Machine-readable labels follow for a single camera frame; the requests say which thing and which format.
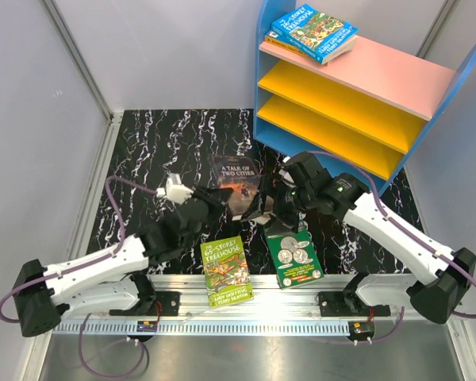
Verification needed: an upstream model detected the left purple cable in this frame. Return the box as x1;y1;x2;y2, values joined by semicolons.
0;176;171;376

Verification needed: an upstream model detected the slotted white cable duct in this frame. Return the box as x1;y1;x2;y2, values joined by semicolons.
53;320;352;337

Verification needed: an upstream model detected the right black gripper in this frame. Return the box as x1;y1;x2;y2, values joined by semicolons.
240;174;314;237

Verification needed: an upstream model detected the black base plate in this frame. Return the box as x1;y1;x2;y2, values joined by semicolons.
136;291;181;317
316;291;391;318

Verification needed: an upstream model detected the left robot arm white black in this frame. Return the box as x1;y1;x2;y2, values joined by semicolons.
12;182;232;337

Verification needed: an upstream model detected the A Tale of Two Cities book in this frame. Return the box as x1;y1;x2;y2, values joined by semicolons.
212;156;261;221

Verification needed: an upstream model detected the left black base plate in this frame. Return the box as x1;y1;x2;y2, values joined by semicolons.
136;291;181;317

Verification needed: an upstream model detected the aluminium rail frame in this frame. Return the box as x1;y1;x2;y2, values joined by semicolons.
36;273;468;322

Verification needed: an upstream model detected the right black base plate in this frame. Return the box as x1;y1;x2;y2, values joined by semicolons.
316;291;391;318

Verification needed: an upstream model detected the yellow book on shelf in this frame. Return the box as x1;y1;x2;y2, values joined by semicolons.
264;30;309;58

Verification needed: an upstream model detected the colourful wooden bookshelf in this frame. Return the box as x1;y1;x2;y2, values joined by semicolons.
253;1;476;192

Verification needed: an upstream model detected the black marble pattern mat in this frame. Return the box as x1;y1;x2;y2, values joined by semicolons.
87;109;407;274

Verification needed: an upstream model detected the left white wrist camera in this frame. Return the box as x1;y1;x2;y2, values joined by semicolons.
155;173;194;205

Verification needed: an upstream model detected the blue 26-Storey Treehouse book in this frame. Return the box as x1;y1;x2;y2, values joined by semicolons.
271;4;358;64

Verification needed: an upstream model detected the green coin guide book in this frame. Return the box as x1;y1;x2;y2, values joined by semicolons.
267;228;324;290

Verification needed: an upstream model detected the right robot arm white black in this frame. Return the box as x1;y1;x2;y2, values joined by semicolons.
241;151;476;324

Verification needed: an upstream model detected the green 65-Storey Treehouse book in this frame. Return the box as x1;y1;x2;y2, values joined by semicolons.
201;236;254;309

